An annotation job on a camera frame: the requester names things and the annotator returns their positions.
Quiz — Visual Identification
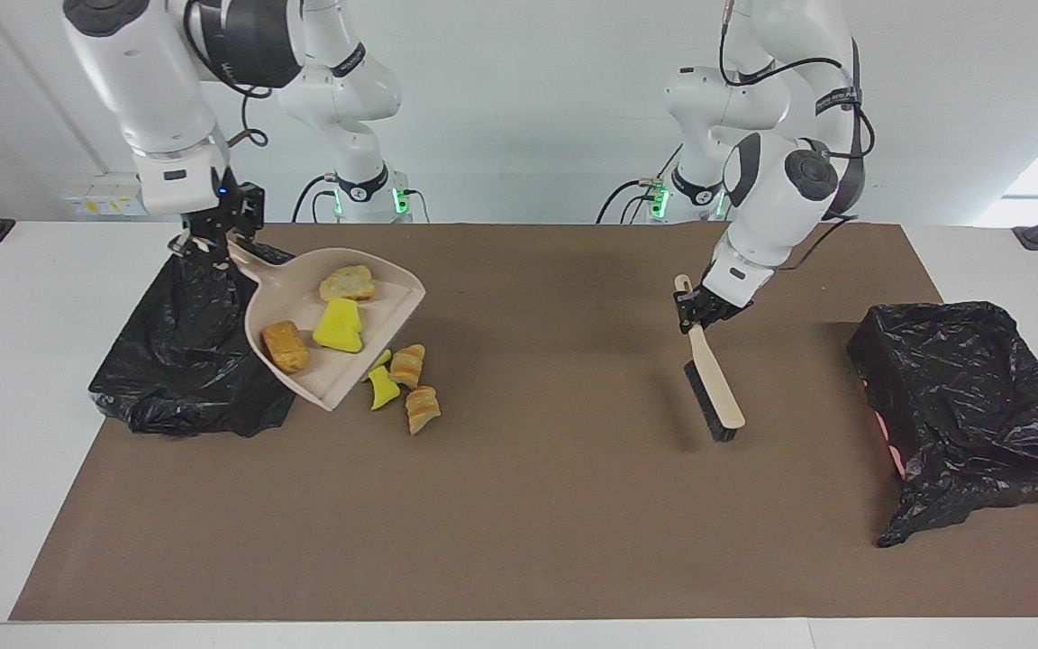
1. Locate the black left base cable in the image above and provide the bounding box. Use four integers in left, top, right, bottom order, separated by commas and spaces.
596, 160, 673, 224

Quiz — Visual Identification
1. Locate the yellow sponge wedge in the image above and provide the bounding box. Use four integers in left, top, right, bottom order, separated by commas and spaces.
312, 297, 365, 353

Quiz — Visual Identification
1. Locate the pink plastic bin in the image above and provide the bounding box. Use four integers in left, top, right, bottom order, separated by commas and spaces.
869, 386, 907, 480

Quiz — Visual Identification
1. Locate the beige plastic dustpan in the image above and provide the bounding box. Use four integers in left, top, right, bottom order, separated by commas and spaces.
227, 232, 427, 413

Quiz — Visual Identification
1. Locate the black bag over pink bin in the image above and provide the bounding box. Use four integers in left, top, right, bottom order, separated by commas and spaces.
847, 301, 1038, 549

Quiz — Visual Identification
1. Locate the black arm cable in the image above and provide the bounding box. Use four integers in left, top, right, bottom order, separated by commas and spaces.
722, 0, 877, 271
181, 0, 272, 151

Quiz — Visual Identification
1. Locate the black base cable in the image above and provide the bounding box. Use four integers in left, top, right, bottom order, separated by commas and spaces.
596, 160, 673, 224
292, 174, 341, 224

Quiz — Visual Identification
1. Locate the beige brush with black bristles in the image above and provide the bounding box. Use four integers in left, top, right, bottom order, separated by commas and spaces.
673, 274, 746, 443

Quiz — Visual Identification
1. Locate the pale bread piece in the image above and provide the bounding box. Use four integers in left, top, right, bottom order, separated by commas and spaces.
318, 265, 376, 303

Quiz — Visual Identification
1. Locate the black right base cable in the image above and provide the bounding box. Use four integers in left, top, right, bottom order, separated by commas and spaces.
292, 174, 341, 224

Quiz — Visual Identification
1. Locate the brown bread nugget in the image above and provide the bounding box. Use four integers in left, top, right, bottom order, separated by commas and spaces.
260, 320, 312, 375

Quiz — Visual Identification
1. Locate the striped orange croissant piece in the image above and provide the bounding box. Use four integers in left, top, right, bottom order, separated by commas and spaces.
389, 343, 427, 390
405, 385, 442, 436

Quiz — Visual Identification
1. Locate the brown paper table mat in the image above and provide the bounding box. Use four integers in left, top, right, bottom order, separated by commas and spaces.
8, 223, 1038, 623

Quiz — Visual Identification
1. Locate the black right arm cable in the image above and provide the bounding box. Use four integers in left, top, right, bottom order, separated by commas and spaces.
181, 0, 272, 151

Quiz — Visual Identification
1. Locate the white wall outlet box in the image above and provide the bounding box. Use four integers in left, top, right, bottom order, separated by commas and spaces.
62, 173, 152, 217

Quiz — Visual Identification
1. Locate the black bag lined bin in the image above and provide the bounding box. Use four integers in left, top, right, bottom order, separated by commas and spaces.
88, 238, 314, 439

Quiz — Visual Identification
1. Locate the small yellow green sponge piece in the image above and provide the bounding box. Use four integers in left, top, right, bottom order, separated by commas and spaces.
369, 365, 402, 412

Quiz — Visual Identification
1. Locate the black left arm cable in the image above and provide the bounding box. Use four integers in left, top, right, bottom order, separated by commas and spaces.
722, 0, 877, 271

